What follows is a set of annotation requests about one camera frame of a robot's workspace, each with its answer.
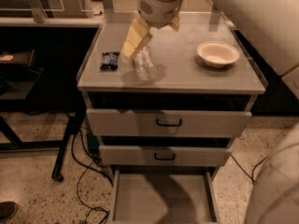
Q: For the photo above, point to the black table frame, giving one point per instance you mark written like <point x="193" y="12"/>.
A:
<point x="32" y="96"/>

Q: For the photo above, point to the grey top drawer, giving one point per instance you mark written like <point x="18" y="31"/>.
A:
<point x="167" y="123"/>

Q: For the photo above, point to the grey middle drawer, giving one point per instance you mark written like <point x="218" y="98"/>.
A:
<point x="165" y="156"/>

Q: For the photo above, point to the grey drawer cabinet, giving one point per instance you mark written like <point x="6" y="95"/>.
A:
<point x="182" y="82"/>

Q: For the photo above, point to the grey drawer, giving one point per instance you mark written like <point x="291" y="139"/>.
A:
<point x="167" y="123"/>
<point x="163" y="199"/>
<point x="165" y="156"/>

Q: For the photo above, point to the dark blue snack bar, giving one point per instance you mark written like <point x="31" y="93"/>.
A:
<point x="109" y="60"/>

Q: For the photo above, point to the black power adapter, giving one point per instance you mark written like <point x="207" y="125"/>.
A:
<point x="92" y="143"/>

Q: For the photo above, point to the dark shoe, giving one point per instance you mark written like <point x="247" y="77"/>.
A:
<point x="7" y="210"/>

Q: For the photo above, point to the clear plastic water bottle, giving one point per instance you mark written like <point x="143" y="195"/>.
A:
<point x="144" y="66"/>

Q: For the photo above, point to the grey bottom drawer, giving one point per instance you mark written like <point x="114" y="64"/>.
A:
<point x="163" y="199"/>

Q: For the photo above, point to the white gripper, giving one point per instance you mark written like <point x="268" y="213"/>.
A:
<point x="159" y="12"/>

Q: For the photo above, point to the white paper bowl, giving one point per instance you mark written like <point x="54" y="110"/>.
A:
<point x="217" y="54"/>

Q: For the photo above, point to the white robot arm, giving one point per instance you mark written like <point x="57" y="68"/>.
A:
<point x="272" y="28"/>

